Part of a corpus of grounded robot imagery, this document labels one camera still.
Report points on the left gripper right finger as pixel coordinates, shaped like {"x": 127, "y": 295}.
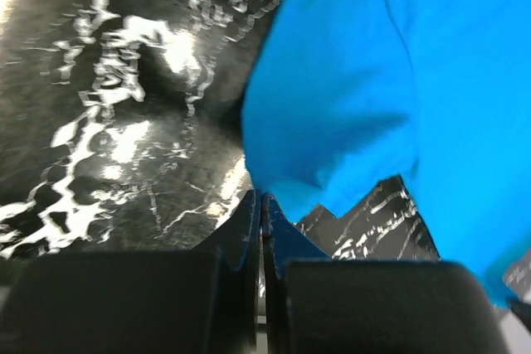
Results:
{"x": 315, "y": 304}

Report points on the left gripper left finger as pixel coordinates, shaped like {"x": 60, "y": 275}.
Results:
{"x": 201, "y": 300}

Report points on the blue t shirt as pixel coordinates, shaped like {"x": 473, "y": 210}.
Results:
{"x": 347, "y": 93}

